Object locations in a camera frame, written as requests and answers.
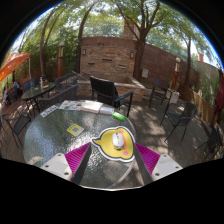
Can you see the black and white striped sheet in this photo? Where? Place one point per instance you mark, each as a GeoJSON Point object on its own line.
{"type": "Point", "coordinates": [49, 111]}

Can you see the white computer mouse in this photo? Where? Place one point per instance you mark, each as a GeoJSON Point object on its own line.
{"type": "Point", "coordinates": [117, 140]}

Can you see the black wall lantern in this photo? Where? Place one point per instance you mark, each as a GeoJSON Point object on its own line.
{"type": "Point", "coordinates": [84, 52]}
{"type": "Point", "coordinates": [131, 55]}

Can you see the green marker pen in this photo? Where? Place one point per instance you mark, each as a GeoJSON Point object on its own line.
{"type": "Point", "coordinates": [118, 116]}

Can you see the dark wicker patio chair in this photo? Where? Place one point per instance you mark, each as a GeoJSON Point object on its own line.
{"type": "Point", "coordinates": [60, 96]}
{"type": "Point", "coordinates": [66, 80]}

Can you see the wooden slat fence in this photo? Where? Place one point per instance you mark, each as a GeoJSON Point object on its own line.
{"type": "Point", "coordinates": [200, 101]}

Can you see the stone fountain wall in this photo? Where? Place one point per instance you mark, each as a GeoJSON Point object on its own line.
{"type": "Point", "coordinates": [106, 63]}

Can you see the round dark patio table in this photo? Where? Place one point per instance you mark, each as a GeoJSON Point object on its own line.
{"type": "Point", "coordinates": [36, 91]}

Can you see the yellow duck-shaped mouse pad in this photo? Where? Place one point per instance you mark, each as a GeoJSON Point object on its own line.
{"type": "Point", "coordinates": [105, 143]}

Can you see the black metal patio chair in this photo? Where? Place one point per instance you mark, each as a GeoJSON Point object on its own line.
{"type": "Point", "coordinates": [213, 141]}

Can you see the grey wall utility box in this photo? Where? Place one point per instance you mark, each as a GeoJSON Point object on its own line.
{"type": "Point", "coordinates": [145, 73]}

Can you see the large white box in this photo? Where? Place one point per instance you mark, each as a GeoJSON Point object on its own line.
{"type": "Point", "coordinates": [91, 106]}

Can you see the black slatted patio chair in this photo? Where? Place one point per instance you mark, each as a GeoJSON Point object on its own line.
{"type": "Point", "coordinates": [103, 88]}

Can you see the colourful printed leaflet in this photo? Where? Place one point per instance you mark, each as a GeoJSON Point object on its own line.
{"type": "Point", "coordinates": [70, 105]}

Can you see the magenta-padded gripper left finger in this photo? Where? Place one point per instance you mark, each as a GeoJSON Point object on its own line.
{"type": "Point", "coordinates": [57, 164]}

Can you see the blue-backed metal chair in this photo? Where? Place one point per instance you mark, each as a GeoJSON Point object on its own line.
{"type": "Point", "coordinates": [160, 83]}

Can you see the blue patio chair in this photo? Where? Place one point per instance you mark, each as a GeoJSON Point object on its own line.
{"type": "Point", "coordinates": [28, 85]}

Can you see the person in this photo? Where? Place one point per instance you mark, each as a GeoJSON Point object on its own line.
{"type": "Point", "coordinates": [6, 94]}
{"type": "Point", "coordinates": [16, 85]}

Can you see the yellow square card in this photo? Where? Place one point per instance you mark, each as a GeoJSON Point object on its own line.
{"type": "Point", "coordinates": [75, 129]}

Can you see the large forked tree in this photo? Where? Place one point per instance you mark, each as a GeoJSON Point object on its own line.
{"type": "Point", "coordinates": [139, 56]}

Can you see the black metal frame chair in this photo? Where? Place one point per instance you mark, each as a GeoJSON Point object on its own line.
{"type": "Point", "coordinates": [20, 124]}

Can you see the wooden lamp post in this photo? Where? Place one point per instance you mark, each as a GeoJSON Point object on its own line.
{"type": "Point", "coordinates": [61, 61]}
{"type": "Point", "coordinates": [175, 75]}

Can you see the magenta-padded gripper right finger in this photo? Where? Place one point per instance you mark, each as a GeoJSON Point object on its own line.
{"type": "Point", "coordinates": [166, 165]}

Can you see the orange canopy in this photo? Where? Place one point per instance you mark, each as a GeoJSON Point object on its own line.
{"type": "Point", "coordinates": [11, 65]}

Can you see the small white box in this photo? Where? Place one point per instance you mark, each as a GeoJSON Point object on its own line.
{"type": "Point", "coordinates": [107, 110]}

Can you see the black mesh armchair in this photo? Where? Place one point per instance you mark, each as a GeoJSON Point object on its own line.
{"type": "Point", "coordinates": [190, 110]}

